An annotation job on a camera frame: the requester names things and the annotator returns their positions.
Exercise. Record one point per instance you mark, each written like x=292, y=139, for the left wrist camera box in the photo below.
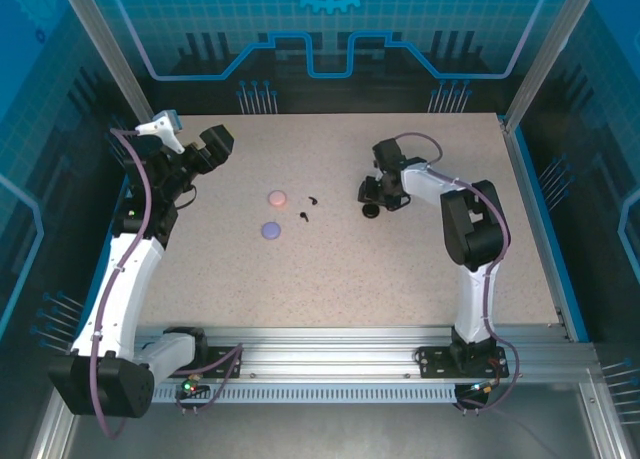
x=160, y=126

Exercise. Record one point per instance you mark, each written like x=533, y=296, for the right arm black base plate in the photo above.
x=435, y=361

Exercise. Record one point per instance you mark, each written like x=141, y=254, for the left aluminium frame post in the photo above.
x=112, y=54

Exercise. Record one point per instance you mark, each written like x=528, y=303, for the black earbud charging case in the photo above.
x=371, y=212

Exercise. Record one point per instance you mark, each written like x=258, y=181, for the aluminium mounting rail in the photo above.
x=325, y=349

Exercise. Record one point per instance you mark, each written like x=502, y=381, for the pink earbud charging case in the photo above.
x=277, y=198

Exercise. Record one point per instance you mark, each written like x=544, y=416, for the right table side rail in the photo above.
x=532, y=204

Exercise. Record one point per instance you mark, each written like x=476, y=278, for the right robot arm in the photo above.
x=475, y=229

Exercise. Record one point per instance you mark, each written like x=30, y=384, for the connector board with leds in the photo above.
x=190, y=386
x=482, y=388

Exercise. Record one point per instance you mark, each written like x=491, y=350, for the left connector board with leds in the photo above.
x=190, y=386

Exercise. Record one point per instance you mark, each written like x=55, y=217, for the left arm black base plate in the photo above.
x=212, y=356

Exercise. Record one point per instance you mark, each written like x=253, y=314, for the aluminium frame post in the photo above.
x=112, y=54
x=548, y=54

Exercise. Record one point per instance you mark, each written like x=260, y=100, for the right aluminium frame post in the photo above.
x=548, y=54

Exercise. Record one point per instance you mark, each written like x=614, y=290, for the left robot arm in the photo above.
x=125, y=289

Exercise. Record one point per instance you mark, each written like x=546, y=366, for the right connector board with leds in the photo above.
x=482, y=388

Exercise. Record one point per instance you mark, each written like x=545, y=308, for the purple earbud charging case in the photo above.
x=271, y=230

